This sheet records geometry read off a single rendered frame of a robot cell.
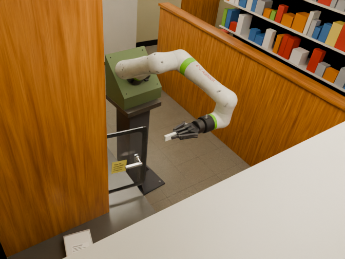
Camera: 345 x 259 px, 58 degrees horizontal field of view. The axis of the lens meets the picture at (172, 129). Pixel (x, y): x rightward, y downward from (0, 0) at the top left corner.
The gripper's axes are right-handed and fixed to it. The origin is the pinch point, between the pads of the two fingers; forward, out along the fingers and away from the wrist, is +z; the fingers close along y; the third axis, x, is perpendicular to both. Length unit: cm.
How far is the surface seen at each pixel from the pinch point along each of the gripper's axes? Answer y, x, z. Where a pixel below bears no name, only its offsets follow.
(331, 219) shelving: 89, -69, 44
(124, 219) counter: 9.7, 36.0, 30.5
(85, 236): 12, 32, 52
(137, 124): -79, 56, -28
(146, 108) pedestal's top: -73, 38, -32
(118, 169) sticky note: -4.4, 14.5, 26.5
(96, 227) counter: 7, 36, 45
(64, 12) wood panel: 1, -67, 47
